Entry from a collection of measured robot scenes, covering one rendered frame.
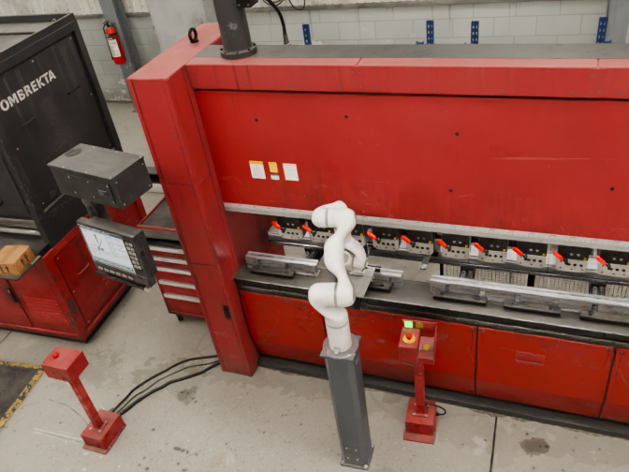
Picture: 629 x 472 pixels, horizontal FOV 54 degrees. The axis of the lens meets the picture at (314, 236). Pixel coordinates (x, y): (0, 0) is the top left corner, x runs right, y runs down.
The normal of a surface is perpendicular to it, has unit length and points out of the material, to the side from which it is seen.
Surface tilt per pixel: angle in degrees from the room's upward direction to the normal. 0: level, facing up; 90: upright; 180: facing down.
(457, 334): 90
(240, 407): 0
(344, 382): 90
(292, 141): 90
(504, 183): 90
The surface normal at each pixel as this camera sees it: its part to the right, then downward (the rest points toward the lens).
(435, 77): -0.34, 0.59
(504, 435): -0.13, -0.80
